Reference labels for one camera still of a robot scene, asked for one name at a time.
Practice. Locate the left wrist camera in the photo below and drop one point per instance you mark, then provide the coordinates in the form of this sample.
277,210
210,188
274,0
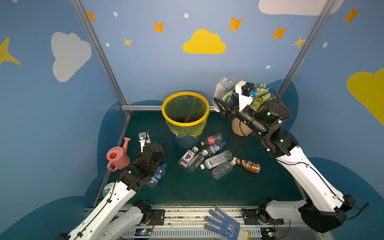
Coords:
144,140

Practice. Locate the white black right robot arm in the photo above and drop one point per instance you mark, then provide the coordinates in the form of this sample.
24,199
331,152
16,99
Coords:
325,207

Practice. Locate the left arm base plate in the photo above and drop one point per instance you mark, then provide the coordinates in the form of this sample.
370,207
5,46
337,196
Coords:
155,217

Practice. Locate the green label square bottle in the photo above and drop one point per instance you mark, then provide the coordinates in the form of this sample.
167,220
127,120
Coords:
225,88

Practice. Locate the aluminium frame right post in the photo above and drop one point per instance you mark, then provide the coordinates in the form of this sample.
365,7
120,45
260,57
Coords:
305,48

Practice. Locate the blue label small bottle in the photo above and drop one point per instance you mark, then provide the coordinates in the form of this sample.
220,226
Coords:
215,148

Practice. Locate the pink watering can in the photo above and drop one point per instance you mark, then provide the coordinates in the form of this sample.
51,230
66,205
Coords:
118,157

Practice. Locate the blue dotted work glove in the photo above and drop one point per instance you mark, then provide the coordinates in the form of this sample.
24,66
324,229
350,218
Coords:
221,224

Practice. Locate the yellow rimmed waste bin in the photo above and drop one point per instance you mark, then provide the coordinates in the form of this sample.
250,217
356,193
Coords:
186,135

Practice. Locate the white green artificial flowers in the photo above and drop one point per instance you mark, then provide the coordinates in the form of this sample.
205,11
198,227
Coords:
264,95

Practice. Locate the clear slim white cap bottle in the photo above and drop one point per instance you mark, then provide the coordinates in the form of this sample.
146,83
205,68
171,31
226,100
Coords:
196,160

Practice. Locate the brown tea bottle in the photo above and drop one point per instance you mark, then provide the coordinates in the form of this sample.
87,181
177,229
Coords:
248,165

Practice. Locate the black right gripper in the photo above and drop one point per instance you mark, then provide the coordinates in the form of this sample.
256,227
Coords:
229,109

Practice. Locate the aluminium frame post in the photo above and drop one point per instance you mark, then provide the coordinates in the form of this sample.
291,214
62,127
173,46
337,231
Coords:
305,48
88,26

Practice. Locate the purple grape label bottle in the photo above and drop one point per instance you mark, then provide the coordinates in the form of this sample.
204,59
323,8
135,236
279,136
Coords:
186,158

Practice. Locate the red label yellow cap bottle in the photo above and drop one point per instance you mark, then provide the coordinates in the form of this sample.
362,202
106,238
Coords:
213,139

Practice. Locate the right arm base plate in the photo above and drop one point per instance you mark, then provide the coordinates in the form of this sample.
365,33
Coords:
255,216

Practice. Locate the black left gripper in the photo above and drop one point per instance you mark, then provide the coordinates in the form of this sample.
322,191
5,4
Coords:
148,147

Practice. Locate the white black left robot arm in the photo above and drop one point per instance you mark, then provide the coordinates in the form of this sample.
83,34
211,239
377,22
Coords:
99,225

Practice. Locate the white label large clear bottle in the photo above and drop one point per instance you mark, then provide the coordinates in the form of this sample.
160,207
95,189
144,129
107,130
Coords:
217,160

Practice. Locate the aluminium frame back bar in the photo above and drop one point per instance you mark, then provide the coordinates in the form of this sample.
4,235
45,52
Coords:
146,108

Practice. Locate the round jar printed lid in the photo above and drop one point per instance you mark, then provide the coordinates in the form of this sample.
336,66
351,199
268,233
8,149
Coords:
107,189

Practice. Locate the aluminium front rail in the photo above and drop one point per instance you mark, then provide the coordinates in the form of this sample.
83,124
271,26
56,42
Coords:
186,222

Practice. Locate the aluminium frame left post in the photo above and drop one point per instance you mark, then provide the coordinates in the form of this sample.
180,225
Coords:
88,26

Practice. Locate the blue cap pepsi bottle lower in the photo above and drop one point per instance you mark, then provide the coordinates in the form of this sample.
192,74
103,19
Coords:
160,172

